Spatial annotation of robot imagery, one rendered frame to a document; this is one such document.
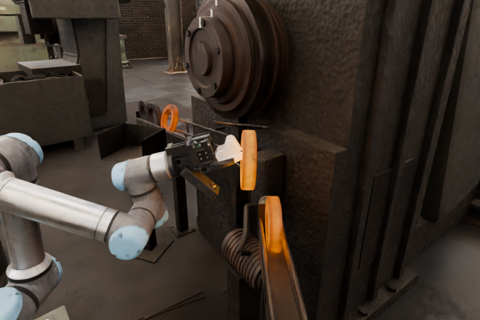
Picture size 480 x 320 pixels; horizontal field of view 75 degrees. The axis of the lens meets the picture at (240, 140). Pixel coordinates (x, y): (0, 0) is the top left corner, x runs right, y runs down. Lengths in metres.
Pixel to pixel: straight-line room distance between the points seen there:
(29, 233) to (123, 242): 0.40
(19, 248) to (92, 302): 0.76
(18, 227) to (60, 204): 0.28
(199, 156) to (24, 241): 0.57
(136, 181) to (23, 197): 0.24
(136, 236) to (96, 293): 1.10
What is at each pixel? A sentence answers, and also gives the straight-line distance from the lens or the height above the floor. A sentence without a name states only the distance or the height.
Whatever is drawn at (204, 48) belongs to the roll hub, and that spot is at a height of 1.15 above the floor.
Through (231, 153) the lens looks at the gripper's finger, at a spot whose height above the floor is 0.93.
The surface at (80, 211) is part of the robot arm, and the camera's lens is 0.80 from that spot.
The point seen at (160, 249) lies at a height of 0.01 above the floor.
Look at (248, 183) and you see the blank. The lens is 0.76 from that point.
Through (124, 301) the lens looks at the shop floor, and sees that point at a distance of 1.75.
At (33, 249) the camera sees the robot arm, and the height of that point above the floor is 0.63.
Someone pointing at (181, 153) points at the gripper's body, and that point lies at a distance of 0.80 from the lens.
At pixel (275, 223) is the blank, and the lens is 0.84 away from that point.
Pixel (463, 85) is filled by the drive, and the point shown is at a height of 0.99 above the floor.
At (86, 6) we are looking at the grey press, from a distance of 3.69.
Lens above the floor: 1.24
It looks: 21 degrees down
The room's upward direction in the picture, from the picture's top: straight up
